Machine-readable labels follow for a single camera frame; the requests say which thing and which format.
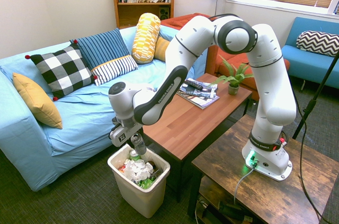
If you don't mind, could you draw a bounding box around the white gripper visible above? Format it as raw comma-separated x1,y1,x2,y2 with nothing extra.
109,122,145,149

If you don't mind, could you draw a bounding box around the silver blue drink can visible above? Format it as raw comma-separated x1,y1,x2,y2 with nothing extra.
130,132,147,161

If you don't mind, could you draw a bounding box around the green can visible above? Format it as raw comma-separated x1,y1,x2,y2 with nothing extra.
129,149,141,162

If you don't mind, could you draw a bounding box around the white plastic trash bin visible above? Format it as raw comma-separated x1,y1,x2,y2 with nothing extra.
107,143,171,219

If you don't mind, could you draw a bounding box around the crumpled white paper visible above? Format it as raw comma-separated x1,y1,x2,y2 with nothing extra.
122,158,155,183

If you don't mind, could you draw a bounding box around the green plastic wrapper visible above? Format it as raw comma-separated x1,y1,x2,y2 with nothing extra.
138,177,157,190

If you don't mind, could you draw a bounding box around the light blue covered sofa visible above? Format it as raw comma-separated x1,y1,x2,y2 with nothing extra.
0,24,210,193

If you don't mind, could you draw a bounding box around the red-brown wooden coffee table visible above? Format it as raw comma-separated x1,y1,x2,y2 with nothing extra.
142,72,253,204

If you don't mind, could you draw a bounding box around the light cover magazine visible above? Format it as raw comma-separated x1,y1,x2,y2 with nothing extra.
176,89,221,111

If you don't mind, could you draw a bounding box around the black tv remote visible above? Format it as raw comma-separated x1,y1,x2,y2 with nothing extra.
184,79,204,90

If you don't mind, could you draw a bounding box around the dark cover magazine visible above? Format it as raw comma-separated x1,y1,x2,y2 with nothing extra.
178,77,219,100

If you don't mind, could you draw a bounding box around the blue striped pillow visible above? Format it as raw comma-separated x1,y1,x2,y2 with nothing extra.
69,28,139,87

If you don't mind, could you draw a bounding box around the mustard yellow pillow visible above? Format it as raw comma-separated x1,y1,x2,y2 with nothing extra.
153,36,171,62
12,72,64,130

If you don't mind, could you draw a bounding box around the black white checkered pillow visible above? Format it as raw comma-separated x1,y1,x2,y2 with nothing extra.
24,39,99,102

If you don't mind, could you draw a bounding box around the yellow white patterned bolster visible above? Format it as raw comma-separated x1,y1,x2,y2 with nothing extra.
131,12,162,65

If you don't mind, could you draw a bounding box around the small grey plant pot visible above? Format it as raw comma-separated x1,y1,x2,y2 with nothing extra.
228,83,240,96

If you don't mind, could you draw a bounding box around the green fern plant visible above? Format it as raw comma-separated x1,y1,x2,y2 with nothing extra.
210,55,255,86

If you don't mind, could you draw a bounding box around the orange sofa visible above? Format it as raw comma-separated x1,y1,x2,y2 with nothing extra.
159,12,291,102

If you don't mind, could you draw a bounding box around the small black speaker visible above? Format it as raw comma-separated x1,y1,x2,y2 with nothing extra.
158,6,171,20

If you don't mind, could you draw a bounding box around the rustic dark wood table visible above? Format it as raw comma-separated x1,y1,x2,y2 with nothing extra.
187,114,339,224

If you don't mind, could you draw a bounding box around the blue bench sofa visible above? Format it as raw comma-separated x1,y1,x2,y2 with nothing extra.
281,16,339,90

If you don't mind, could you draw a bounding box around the black white chevron pillow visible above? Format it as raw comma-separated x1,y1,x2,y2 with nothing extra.
296,30,339,58

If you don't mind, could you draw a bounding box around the grey base power cable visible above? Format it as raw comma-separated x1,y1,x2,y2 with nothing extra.
234,164,258,204

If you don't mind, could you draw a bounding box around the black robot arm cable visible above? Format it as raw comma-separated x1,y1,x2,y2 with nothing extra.
208,13,240,22

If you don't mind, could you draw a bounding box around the black hanging cable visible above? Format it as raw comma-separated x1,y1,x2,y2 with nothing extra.
290,94,339,224

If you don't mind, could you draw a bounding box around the black camera stand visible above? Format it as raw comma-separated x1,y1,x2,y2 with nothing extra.
291,48,339,140

